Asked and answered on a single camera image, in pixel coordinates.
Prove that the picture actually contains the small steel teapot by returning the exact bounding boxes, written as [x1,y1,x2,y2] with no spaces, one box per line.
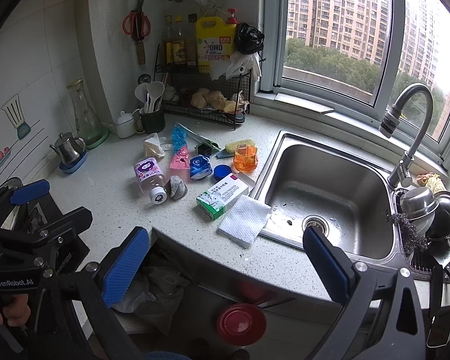
[49,133,86,166]

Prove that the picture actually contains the curved steel faucet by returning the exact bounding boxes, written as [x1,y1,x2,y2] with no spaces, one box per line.
[378,82,435,190]

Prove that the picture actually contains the dark utensil holder mug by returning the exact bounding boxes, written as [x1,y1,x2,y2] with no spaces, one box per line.
[133,108,166,134]

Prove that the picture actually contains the white paper towel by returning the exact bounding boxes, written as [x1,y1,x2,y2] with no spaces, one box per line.
[218,196,272,249]

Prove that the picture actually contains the grey rag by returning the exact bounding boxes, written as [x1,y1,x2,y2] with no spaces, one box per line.
[167,175,188,201]

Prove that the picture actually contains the yellow bristle scrub brush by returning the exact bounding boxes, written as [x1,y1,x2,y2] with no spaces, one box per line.
[215,139,255,158]

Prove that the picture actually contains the yellow detergent jug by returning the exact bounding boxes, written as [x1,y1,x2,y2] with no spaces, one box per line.
[196,16,236,73]

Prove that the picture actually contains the green coaster tray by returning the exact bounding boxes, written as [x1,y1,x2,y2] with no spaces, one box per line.
[86,127,110,150]

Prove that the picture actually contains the glass carafe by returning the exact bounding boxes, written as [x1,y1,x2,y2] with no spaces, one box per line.
[67,78,103,144]

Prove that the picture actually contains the black wire rack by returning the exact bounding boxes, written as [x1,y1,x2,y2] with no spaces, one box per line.
[154,52,254,127]

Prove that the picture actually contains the clear green blister package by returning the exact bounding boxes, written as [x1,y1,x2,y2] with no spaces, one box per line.
[175,122,222,152]

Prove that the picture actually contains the orange plastic cup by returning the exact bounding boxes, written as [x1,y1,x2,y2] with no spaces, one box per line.
[233,144,257,173]

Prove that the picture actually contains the red trash bin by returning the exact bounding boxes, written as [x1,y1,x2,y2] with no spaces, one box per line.
[216,303,267,346]

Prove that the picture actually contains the dark steel wool scrubber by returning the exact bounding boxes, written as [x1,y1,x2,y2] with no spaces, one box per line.
[392,213,428,258]

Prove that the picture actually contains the black wok pan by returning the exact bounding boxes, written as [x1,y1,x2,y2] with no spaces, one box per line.
[426,191,450,239]

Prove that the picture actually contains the blue round lid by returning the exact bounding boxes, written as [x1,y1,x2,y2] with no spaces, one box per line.
[213,164,232,181]

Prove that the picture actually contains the red handled scissors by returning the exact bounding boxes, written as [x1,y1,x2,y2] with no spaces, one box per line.
[122,0,152,65]

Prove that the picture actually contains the ginger roots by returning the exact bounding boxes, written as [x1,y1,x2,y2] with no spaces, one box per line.
[191,88,237,113]

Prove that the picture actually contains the purple grape juice bottle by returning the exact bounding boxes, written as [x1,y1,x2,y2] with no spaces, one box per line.
[134,157,167,205]

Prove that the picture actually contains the small black cube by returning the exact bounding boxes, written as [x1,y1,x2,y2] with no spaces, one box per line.
[196,143,212,158]

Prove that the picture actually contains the white plastic bag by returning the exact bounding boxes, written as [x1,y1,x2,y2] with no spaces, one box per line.
[209,51,262,81]

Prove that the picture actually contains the white green medicine box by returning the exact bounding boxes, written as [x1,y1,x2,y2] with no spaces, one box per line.
[196,173,249,220]

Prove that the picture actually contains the black plastic bag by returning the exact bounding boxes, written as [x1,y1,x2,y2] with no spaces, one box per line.
[234,23,265,55]

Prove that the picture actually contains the white ceramic sugar pot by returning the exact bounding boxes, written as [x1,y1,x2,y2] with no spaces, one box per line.
[115,111,136,139]

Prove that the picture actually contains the blue white plastic wrapper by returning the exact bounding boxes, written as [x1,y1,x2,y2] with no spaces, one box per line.
[189,154,213,180]

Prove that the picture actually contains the steel bowl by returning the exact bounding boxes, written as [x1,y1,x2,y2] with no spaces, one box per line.
[400,187,439,220]

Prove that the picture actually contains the dark sauce bottle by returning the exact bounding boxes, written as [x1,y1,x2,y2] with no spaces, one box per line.
[172,16,187,65]

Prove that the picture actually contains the white tissue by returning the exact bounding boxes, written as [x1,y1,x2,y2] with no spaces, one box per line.
[144,133,167,159]

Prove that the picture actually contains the pink blue plastic bag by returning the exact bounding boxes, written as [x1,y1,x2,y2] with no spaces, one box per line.
[170,125,190,170]

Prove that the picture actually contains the person's left hand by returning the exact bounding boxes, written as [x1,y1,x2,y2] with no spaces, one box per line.
[0,294,31,327]

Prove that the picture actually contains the white rice spoon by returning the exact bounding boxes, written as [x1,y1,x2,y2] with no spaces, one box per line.
[135,81,165,113]

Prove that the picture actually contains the blue coaster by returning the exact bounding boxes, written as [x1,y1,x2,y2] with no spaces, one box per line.
[59,153,87,174]

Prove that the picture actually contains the stainless steel sink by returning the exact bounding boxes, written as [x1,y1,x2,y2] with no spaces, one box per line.
[250,131,403,265]

